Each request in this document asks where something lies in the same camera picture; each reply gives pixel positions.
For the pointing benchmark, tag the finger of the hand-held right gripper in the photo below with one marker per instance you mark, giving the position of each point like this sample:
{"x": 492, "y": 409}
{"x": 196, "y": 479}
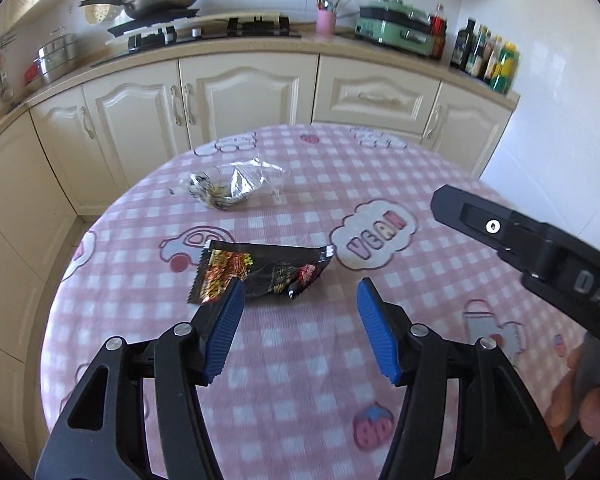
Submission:
{"x": 485, "y": 222}

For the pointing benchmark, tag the dark green oil bottle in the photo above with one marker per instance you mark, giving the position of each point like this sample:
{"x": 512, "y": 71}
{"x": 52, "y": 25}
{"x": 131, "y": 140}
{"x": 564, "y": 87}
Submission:
{"x": 462, "y": 45}

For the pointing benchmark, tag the dark sauce bottle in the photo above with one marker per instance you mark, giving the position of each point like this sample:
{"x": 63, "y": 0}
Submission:
{"x": 477, "y": 55}

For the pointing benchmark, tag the black snack wrapper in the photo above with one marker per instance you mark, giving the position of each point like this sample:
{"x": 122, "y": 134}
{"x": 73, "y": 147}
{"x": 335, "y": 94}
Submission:
{"x": 275, "y": 270}

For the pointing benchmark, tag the cream base cabinets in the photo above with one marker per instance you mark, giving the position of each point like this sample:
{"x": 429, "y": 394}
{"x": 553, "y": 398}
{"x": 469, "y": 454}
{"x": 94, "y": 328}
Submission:
{"x": 230, "y": 95}

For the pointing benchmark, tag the clear patterned wrapper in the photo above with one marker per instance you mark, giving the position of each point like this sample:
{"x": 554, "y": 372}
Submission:
{"x": 235, "y": 185}

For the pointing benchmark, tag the beige kitchen countertop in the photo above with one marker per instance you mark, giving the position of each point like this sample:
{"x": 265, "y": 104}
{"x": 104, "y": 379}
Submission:
{"x": 330, "y": 47}

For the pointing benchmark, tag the pink utensil holder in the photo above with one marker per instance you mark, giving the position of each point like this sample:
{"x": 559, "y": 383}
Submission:
{"x": 326, "y": 22}

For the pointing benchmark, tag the green electric grill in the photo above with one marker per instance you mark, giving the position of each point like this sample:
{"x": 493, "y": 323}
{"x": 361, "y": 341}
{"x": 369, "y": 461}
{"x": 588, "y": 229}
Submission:
{"x": 392, "y": 22}

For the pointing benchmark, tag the red bowl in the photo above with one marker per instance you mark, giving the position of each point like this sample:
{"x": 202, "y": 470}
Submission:
{"x": 31, "y": 75}

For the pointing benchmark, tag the pink checked tablecloth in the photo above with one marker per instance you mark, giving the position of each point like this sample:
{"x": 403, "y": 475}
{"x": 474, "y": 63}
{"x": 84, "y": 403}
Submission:
{"x": 305, "y": 210}

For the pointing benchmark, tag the brown sauce bottle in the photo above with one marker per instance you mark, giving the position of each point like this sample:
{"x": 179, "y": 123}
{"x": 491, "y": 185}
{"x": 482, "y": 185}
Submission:
{"x": 490, "y": 60}

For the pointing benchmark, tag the person's right hand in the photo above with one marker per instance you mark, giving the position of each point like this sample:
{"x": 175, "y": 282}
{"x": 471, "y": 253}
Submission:
{"x": 560, "y": 410}

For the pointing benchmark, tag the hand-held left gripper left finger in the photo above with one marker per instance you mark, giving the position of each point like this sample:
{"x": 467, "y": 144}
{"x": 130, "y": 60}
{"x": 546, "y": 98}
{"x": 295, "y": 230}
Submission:
{"x": 225, "y": 335}

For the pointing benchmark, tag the cream colander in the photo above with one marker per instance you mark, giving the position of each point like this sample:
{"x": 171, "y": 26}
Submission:
{"x": 102, "y": 10}

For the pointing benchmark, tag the green yellow bottle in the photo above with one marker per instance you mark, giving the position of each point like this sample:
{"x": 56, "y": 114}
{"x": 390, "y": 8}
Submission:
{"x": 506, "y": 67}

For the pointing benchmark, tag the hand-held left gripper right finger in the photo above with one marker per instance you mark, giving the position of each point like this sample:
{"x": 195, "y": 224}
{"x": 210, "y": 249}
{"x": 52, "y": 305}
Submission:
{"x": 380, "y": 340}

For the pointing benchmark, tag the black gas stove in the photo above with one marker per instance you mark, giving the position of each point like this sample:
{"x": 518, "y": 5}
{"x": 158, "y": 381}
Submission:
{"x": 205, "y": 30}

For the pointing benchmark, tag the steel steamer pot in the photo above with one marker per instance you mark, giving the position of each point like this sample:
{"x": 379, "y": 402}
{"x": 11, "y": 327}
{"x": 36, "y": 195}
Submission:
{"x": 57, "y": 57}

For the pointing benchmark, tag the red cap cola bottle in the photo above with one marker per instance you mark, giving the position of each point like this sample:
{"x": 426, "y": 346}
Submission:
{"x": 438, "y": 32}

